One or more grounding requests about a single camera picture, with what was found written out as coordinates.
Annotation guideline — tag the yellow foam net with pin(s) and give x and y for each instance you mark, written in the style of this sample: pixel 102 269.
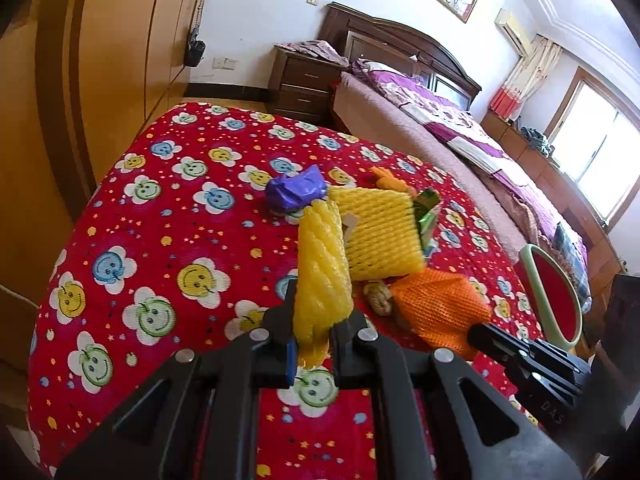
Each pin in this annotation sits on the yellow foam net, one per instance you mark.
pixel 380 230
pixel 320 270

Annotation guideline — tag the brown walnut shell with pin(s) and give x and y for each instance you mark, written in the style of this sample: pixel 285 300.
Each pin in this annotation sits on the brown walnut shell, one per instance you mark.
pixel 380 300

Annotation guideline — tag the wooden window cabinet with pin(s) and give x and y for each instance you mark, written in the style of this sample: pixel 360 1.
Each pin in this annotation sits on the wooden window cabinet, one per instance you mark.
pixel 565 190

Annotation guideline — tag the dark wooden nightstand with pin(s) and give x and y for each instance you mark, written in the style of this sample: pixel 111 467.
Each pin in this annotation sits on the dark wooden nightstand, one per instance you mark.
pixel 300 85

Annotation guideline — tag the purple floral quilt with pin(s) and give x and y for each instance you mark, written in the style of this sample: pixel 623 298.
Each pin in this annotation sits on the purple floral quilt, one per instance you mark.
pixel 450 120

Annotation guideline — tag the wall air conditioner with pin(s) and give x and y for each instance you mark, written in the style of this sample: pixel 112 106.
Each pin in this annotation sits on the wall air conditioner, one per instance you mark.
pixel 512 30

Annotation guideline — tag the white wall socket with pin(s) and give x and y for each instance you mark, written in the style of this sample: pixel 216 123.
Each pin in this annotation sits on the white wall socket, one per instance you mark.
pixel 224 63

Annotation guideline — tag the blue plaid cloth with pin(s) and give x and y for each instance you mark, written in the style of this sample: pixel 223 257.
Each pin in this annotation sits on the blue plaid cloth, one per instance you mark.
pixel 570 255

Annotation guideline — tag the orange foam net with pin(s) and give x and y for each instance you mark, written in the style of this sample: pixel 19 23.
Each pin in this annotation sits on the orange foam net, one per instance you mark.
pixel 435 305

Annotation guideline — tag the red bucket with green rim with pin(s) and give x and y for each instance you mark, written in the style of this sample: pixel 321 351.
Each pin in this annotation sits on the red bucket with green rim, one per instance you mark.
pixel 550 290

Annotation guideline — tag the red and white curtain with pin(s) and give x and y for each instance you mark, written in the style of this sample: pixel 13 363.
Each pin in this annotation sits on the red and white curtain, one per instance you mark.
pixel 525 75

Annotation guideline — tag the dark wooden headboard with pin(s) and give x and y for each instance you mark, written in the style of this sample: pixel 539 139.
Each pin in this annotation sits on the dark wooden headboard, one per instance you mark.
pixel 400 40

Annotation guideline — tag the purple plastic bag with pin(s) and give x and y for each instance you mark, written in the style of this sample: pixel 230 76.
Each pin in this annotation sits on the purple plastic bag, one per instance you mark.
pixel 295 187

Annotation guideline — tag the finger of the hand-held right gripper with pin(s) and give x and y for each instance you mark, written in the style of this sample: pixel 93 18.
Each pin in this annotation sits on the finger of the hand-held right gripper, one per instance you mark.
pixel 520 347
pixel 542 382

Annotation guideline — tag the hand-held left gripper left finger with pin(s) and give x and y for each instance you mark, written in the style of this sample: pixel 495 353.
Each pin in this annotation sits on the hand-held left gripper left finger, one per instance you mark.
pixel 290 360

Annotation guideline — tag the window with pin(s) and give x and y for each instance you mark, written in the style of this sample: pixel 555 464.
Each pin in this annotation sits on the window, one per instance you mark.
pixel 600 145

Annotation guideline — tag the wooden wardrobe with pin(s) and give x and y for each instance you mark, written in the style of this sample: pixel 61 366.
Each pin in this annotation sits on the wooden wardrobe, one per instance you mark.
pixel 125 35

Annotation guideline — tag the bed with pink sheet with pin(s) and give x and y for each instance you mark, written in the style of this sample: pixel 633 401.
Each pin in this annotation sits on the bed with pink sheet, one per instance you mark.
pixel 480 180

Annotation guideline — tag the black hanging bag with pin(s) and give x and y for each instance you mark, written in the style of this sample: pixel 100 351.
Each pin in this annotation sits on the black hanging bag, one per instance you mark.
pixel 195 50

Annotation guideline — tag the dark clothes pile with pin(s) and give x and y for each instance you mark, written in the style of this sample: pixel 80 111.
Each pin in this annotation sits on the dark clothes pile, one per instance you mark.
pixel 536 141

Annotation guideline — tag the flat yellow foam net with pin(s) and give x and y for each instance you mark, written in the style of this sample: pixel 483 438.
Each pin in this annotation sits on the flat yellow foam net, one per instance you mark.
pixel 380 230

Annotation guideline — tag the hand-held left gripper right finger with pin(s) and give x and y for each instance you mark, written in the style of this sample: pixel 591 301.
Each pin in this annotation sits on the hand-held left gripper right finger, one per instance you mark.
pixel 350 360

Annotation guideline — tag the red smiley printed cloth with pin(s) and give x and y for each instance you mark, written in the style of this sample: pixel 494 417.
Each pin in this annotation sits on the red smiley printed cloth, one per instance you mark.
pixel 175 210

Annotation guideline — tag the pink cloth on nightstand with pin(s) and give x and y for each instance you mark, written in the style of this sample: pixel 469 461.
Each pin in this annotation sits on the pink cloth on nightstand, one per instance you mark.
pixel 315 51

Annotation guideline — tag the green snack packet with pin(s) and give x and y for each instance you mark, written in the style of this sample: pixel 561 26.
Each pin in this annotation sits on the green snack packet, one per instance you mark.
pixel 425 205

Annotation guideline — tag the small orange foam piece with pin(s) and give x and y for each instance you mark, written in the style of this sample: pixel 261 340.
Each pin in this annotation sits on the small orange foam piece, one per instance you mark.
pixel 387 177

